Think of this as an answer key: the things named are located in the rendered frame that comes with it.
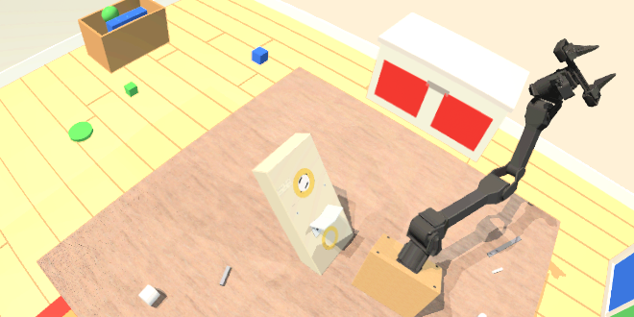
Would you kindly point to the grey rectangular bar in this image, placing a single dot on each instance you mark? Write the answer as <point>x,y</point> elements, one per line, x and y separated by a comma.
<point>222,281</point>

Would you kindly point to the small white cube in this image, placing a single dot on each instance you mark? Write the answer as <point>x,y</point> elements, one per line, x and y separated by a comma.
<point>149,295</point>

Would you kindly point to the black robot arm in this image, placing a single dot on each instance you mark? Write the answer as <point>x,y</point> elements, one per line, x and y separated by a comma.
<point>429,227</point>

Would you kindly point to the grey flat bar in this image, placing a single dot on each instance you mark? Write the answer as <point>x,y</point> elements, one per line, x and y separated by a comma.
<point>506,245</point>

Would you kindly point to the white cylinder with slotted end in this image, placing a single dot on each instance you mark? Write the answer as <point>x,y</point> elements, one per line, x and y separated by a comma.
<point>303,183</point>

